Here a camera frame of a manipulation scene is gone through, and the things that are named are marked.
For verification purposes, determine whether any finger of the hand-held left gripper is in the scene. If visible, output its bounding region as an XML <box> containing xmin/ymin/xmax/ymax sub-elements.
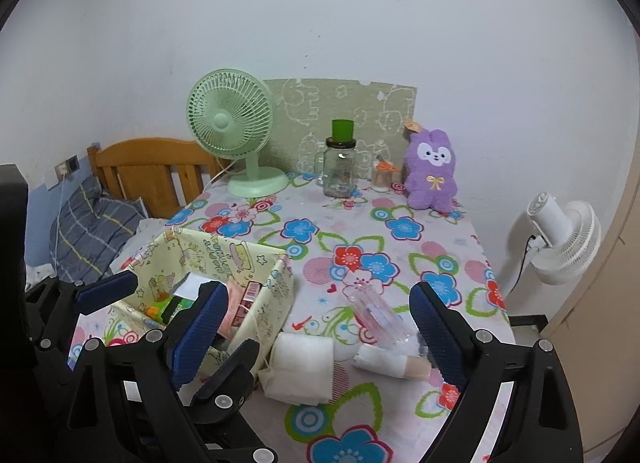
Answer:
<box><xmin>190</xmin><ymin>338</ymin><xmax>279</xmax><ymax>463</ymax></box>
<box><xmin>25</xmin><ymin>270</ymin><xmax>139</xmax><ymax>369</ymax></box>

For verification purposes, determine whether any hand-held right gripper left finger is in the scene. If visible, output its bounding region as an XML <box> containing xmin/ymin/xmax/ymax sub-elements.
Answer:
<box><xmin>67</xmin><ymin>280</ymin><xmax>231</xmax><ymax>463</ymax></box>

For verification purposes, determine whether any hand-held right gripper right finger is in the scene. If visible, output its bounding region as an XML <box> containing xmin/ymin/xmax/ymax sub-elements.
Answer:
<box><xmin>409</xmin><ymin>281</ymin><xmax>586</xmax><ymax>463</ymax></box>

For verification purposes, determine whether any beige sock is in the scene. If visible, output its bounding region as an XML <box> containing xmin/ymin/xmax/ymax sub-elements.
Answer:
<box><xmin>351</xmin><ymin>343</ymin><xmax>433</xmax><ymax>381</ymax></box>

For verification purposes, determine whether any white fluffy pack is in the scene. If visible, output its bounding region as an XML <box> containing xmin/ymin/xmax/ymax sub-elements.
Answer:
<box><xmin>257</xmin><ymin>332</ymin><xmax>335</xmax><ymax>406</ymax></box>

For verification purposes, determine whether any clear plastic pack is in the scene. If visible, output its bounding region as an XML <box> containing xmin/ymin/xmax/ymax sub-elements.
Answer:
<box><xmin>342</xmin><ymin>277</ymin><xmax>426</xmax><ymax>349</ymax></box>

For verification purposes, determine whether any yellow printed fabric storage box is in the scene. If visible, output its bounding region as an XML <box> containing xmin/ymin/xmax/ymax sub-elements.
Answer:
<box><xmin>110</xmin><ymin>225</ymin><xmax>296</xmax><ymax>384</ymax></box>

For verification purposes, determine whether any white crumpled cloth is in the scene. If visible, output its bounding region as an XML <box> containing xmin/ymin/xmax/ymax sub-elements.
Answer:
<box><xmin>25</xmin><ymin>263</ymin><xmax>56</xmax><ymax>289</ymax></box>

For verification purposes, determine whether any flat white pack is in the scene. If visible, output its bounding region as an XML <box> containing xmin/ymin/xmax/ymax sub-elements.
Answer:
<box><xmin>172</xmin><ymin>273</ymin><xmax>213</xmax><ymax>296</ymax></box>

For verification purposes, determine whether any grey plaid pillow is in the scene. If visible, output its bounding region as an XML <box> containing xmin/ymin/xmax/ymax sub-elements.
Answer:
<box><xmin>47</xmin><ymin>175</ymin><xmax>148</xmax><ymax>279</ymax></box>

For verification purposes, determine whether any floral tablecloth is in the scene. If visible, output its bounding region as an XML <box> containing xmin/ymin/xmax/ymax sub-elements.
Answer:
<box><xmin>67</xmin><ymin>170</ymin><xmax>516</xmax><ymax>463</ymax></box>

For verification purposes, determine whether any black stand base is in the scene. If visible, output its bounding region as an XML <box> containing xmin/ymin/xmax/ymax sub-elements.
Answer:
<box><xmin>507</xmin><ymin>314</ymin><xmax>548</xmax><ymax>329</ymax></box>

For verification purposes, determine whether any wooden bed headboard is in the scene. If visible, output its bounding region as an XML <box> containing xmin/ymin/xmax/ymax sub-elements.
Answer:
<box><xmin>87</xmin><ymin>138</ymin><xmax>233</xmax><ymax>218</ymax></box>

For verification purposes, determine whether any white standing fan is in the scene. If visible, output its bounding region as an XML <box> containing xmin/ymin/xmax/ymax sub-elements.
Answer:
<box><xmin>507</xmin><ymin>193</ymin><xmax>602</xmax><ymax>316</ymax></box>

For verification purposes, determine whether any purple plush bunny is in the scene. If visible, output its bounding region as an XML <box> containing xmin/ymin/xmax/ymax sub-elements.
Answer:
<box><xmin>402</xmin><ymin>120</ymin><xmax>460</xmax><ymax>211</ymax></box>

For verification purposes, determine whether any cotton swab container orange lid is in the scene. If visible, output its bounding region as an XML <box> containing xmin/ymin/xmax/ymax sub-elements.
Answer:
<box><xmin>372</xmin><ymin>155</ymin><xmax>396</xmax><ymax>192</ymax></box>

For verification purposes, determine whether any glass mug jar green lid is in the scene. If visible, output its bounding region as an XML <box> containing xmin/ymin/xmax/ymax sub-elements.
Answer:
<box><xmin>316</xmin><ymin>119</ymin><xmax>358</xmax><ymax>200</ymax></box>

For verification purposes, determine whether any green desk fan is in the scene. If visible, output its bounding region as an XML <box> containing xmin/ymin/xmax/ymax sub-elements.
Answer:
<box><xmin>186</xmin><ymin>69</ymin><xmax>290</xmax><ymax>200</ymax></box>

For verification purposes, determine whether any green patterned board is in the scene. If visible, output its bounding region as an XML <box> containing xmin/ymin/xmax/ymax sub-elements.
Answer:
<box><xmin>263</xmin><ymin>78</ymin><xmax>418</xmax><ymax>178</ymax></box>

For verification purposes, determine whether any white charging cable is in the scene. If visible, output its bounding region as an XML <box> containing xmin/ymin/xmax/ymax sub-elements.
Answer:
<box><xmin>54</xmin><ymin>175</ymin><xmax>70</xmax><ymax>269</ymax></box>

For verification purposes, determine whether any wall socket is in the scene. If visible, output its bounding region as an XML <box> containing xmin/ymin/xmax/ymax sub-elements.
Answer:
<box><xmin>54</xmin><ymin>155</ymin><xmax>81</xmax><ymax>178</ymax></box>

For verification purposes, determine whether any black fan cord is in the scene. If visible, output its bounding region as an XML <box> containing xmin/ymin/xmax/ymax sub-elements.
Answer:
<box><xmin>516</xmin><ymin>237</ymin><xmax>535</xmax><ymax>296</ymax></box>

